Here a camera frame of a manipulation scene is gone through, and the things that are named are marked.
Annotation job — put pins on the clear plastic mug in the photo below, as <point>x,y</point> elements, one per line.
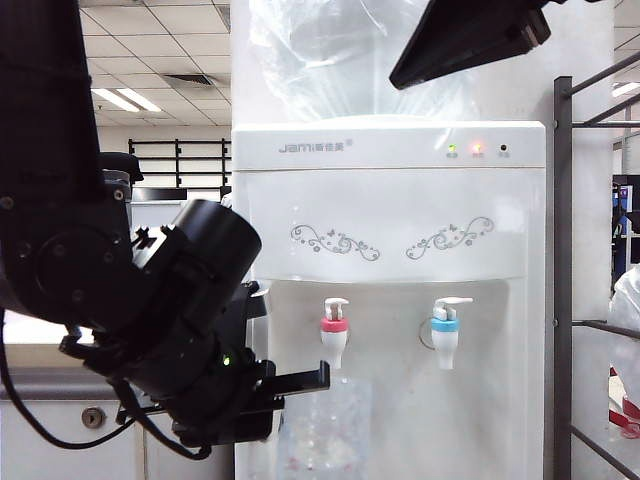
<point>330,430</point>

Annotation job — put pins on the round metal drawer lock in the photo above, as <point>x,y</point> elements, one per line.
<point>94,417</point>

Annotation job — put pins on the frosted desk partition panel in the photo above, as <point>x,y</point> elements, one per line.
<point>150,217</point>

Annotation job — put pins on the dark cabinet with blue screen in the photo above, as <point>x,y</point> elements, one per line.
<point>624,225</point>

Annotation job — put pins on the ceiling air vent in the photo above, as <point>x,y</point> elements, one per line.
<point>190,81</point>

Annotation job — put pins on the white plastic bag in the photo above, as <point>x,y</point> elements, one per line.
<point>625,310</point>

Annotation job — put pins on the small ceiling light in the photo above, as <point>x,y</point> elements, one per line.
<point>626,89</point>

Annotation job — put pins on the red and white packaging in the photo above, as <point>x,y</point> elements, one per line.
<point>619,417</point>

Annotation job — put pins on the black metal rack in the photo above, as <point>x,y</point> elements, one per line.
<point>562,250</point>

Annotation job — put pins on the dark grey water bottle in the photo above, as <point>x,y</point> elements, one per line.
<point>122,162</point>

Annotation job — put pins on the white desk cabinet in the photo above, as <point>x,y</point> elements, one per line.
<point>50,450</point>

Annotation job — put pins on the twin tube ceiling light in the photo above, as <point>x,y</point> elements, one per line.
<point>111,100</point>

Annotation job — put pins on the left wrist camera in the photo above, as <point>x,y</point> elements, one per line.
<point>252,302</point>

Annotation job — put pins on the clear water jug in bag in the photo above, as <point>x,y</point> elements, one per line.
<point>325,60</point>

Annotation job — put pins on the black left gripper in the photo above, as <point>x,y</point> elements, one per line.
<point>230,405</point>

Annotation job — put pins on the black wall shelf frame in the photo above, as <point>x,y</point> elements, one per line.
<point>176,160</point>

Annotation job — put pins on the blue cold water tap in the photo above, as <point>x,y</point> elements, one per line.
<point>445,345</point>

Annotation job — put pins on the white water dispenser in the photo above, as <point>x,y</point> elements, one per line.
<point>390,210</point>

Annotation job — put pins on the red hot water tap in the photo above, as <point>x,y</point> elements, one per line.
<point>332,345</point>

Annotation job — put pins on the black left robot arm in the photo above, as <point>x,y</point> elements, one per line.
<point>45,150</point>

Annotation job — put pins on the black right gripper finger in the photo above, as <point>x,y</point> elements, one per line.
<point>460,35</point>
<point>536,30</point>

